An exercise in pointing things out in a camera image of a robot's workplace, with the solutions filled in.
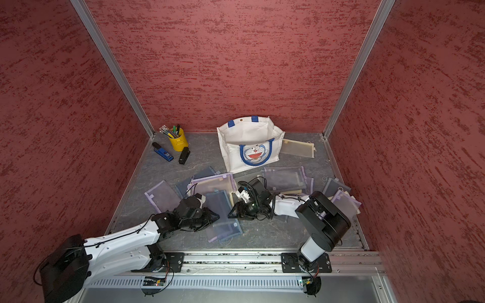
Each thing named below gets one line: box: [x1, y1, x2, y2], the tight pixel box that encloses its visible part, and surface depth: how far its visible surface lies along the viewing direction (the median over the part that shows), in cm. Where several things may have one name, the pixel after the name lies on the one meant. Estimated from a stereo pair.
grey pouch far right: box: [322, 177, 352, 198], surface depth 99 cm
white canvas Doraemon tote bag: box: [216, 115, 286, 174], surface depth 101 cm
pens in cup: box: [159, 124, 180, 139], surface depth 105 cm
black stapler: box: [178, 146, 191, 165], surface depth 109 cm
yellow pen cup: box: [168, 127, 189, 153], surface depth 109 cm
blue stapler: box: [152, 142, 174, 162], surface depth 110 cm
